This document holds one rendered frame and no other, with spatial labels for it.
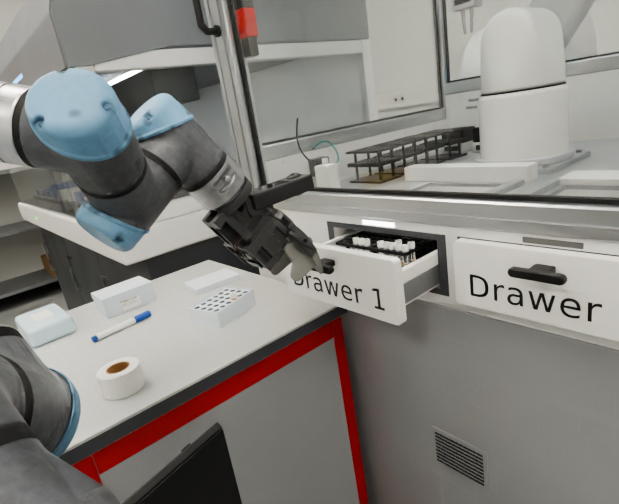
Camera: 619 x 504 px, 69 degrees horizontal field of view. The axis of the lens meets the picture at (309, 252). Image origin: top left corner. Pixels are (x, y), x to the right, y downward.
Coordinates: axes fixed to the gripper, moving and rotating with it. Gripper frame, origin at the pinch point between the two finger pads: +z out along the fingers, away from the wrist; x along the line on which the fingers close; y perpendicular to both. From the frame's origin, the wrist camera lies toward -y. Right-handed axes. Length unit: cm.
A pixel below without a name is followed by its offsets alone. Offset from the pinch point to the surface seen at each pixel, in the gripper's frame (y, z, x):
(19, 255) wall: 36, 47, -419
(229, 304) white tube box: 10.5, 7.2, -24.8
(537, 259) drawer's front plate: -12.7, 8.9, 30.4
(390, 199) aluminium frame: -18.0, 4.1, 3.9
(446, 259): -12.4, 12.4, 14.6
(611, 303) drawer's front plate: -10.1, 12.6, 39.5
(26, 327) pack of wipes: 38, -13, -57
